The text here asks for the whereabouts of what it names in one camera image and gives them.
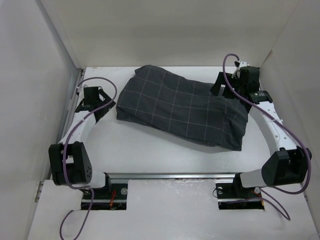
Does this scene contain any left aluminium rail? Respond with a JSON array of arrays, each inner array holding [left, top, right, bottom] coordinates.
[[55, 68, 85, 144]]

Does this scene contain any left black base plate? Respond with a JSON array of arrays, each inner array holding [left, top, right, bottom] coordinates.
[[91, 182, 128, 211]]

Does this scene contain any dark plaid pillowcase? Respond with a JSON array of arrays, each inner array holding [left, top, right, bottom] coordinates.
[[116, 65, 248, 151]]

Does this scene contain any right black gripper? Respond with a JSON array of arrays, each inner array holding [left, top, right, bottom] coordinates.
[[210, 71, 246, 100]]

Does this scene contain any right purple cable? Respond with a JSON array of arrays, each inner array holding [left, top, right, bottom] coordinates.
[[222, 52, 313, 222]]

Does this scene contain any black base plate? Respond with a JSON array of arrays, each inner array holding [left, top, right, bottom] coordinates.
[[212, 182, 265, 210], [91, 182, 128, 211]]

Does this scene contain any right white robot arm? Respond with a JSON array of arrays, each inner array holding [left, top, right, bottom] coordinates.
[[210, 65, 312, 197]]

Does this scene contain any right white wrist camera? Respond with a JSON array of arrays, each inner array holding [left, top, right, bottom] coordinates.
[[232, 60, 250, 79]]

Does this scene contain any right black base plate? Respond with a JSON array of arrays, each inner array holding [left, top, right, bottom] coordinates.
[[212, 182, 265, 210]]

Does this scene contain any front aluminium rail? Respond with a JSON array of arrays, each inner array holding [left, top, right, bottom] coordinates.
[[49, 171, 292, 181]]

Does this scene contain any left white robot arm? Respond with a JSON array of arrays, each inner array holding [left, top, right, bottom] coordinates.
[[48, 86, 116, 199]]

